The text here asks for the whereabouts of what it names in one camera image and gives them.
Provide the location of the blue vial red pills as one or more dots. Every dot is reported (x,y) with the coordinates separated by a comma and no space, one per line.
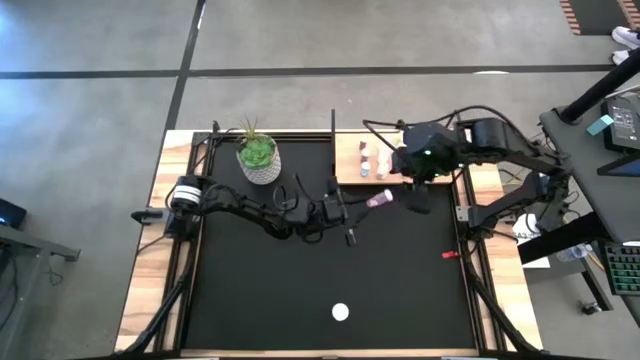
(365,153)

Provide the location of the white geometric plant pot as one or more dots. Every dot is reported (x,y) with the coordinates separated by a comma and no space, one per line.
(265,175)

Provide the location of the black pole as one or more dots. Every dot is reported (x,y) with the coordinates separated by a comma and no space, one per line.
(600,87)

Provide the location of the black metal rig frame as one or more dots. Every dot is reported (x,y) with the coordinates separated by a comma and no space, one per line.
(479,310)

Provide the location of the green succulent plant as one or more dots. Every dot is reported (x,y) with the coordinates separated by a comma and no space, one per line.
(256,152)

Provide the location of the striped floor mat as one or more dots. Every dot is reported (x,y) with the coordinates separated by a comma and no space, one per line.
(595,15)

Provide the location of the white paper sheet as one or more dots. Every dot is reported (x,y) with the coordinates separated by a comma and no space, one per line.
(530,250)

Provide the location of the person's shoe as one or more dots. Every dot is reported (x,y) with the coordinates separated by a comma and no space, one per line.
(627,37)
(620,56)

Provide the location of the black side desk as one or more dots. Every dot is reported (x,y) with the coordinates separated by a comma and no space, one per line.
(615,200)

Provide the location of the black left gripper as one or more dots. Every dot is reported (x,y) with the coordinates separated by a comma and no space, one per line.
(336,209)

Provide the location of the small black object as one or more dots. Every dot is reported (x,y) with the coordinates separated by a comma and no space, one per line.
(590,307)

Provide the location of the black device blue light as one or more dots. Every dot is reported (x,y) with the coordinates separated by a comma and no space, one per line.
(12,212)

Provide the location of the clear water bottle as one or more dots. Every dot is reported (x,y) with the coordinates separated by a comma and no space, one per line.
(575,252)

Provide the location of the red pill bottle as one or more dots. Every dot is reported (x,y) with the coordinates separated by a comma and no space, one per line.
(380,198)
(362,145)

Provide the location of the grey side desk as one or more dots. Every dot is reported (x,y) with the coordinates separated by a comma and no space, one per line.
(30,242)

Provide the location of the wooden shelf black frame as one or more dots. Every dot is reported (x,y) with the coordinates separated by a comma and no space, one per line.
(350,160)

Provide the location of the large orange pill bottle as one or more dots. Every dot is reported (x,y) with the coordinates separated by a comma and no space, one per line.
(340,311)

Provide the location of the red clip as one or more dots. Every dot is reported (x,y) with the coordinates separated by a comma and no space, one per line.
(450,255)

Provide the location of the black table mat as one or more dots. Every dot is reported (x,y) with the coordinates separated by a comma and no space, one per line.
(300,280)

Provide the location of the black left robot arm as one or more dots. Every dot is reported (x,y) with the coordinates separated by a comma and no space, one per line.
(240,205)

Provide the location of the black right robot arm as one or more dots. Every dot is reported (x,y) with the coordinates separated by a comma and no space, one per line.
(510,150)

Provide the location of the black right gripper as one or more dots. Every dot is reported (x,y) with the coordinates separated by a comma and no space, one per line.
(416,199)

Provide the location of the blue bottle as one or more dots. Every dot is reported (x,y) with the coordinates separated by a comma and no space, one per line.
(365,169)

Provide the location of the teal box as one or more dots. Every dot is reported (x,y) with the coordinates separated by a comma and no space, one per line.
(600,125)

